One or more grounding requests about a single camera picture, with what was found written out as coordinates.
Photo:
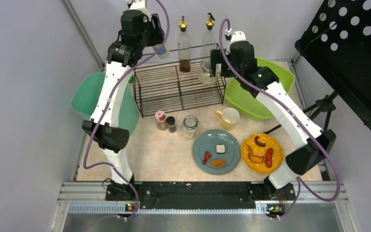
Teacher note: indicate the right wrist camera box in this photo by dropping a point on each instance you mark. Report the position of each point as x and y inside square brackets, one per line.
[234, 36]

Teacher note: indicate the clear glass jar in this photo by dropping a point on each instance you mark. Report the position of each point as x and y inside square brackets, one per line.
[190, 127]
[204, 74]

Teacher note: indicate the silver lid labelled jar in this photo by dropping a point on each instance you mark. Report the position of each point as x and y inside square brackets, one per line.
[162, 51]

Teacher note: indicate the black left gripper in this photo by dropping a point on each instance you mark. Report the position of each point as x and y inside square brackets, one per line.
[157, 24]

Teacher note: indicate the red sausage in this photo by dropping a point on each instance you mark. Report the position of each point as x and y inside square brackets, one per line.
[268, 158]

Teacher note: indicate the white tofu cube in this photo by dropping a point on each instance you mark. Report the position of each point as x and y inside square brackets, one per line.
[220, 149]

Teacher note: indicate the aluminium frame post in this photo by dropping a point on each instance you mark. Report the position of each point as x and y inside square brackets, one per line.
[83, 33]

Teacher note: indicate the green plastic waste bin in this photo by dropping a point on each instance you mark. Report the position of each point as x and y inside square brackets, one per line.
[86, 97]

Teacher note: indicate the lime green plastic basin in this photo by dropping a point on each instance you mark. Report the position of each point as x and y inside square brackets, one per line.
[245, 103]

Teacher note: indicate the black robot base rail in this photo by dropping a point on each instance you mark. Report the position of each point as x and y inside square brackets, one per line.
[199, 195]

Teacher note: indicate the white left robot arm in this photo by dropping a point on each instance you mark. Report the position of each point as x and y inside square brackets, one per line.
[102, 127]

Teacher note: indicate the red chicken drumstick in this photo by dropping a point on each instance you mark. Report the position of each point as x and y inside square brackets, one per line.
[207, 156]

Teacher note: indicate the orange fried chicken piece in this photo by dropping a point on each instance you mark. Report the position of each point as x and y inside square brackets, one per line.
[254, 158]

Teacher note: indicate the yellow ceramic mug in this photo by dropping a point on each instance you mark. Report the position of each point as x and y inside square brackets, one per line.
[228, 118]

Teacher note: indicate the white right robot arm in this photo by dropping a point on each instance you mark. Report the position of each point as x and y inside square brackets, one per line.
[269, 85]

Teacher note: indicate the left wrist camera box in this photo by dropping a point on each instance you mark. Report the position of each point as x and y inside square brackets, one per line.
[140, 5]

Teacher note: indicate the orange fried nugget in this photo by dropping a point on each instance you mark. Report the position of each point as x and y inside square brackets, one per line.
[218, 163]

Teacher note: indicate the black wire dish rack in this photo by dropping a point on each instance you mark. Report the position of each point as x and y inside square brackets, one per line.
[162, 86]

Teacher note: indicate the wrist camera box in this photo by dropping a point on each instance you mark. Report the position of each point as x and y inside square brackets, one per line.
[140, 5]
[234, 36]

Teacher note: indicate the black camera tripod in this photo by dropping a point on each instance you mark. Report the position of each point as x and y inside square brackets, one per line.
[323, 109]

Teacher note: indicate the pink lid spice jar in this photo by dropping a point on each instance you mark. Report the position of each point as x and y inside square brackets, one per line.
[161, 120]

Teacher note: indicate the grey blue round plate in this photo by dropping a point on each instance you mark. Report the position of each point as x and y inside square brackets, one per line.
[207, 141]

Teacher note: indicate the black lid spice jar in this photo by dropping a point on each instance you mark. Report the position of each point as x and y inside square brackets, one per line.
[171, 122]

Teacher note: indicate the oil bottle brown liquid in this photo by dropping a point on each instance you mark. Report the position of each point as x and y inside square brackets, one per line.
[208, 41]

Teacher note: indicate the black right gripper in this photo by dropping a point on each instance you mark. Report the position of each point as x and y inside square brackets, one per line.
[217, 64]

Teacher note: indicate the yellow polka dot plate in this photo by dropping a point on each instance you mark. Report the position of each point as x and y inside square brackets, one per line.
[260, 143]

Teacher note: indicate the black perforated metal panel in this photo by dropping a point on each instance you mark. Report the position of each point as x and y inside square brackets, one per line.
[337, 43]

